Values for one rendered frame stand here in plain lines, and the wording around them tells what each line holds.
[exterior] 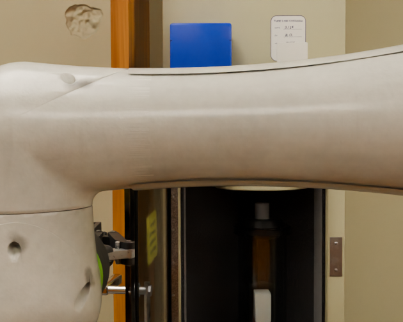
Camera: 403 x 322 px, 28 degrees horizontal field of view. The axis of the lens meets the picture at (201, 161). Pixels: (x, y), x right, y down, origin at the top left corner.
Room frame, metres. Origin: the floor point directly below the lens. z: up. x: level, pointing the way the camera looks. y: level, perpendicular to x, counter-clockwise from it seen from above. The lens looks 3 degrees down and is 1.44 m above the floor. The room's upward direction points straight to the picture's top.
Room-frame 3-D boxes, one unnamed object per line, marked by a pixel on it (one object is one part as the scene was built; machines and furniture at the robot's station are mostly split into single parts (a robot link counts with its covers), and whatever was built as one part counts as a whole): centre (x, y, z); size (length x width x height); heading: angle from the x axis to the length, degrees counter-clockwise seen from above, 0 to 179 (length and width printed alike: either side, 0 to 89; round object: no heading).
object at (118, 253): (0.83, 0.10, 1.30); 0.05 x 0.05 x 0.02; 88
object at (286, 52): (1.35, -0.15, 1.54); 0.05 x 0.05 x 0.06; 84
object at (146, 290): (1.14, 0.08, 1.18); 0.02 x 0.02 x 0.06; 82
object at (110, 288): (1.18, 0.12, 1.20); 0.10 x 0.05 x 0.03; 172
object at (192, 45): (1.35, 0.00, 1.56); 0.10 x 0.10 x 0.09; 0
